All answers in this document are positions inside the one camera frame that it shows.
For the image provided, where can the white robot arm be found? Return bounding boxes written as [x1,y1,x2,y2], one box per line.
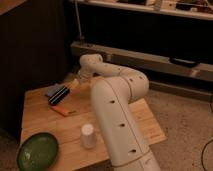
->
[77,54,161,171]

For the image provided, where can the black cable on floor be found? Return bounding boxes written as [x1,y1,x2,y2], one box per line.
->
[200,139,213,171]

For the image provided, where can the orange flat block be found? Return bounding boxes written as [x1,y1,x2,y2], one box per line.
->
[51,105,74,117]

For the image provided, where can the long grey metal case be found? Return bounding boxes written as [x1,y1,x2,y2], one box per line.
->
[71,41,213,82]

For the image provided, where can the cluttered white shelf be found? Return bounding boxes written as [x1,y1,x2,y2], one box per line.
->
[69,0,213,22]

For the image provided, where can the dark wooden cabinet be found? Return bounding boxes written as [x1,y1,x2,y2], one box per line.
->
[0,0,71,140]

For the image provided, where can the grey blue sponge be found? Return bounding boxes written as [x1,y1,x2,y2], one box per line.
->
[45,84,63,98]

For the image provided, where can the green round bowl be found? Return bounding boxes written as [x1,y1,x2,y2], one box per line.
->
[16,132,59,171]

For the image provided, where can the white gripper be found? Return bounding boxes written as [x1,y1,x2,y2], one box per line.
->
[69,69,91,88]

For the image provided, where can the black case handle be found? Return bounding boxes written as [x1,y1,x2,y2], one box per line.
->
[169,57,200,68]

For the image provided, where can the thin metal pole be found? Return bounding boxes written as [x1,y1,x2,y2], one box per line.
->
[74,0,84,44]

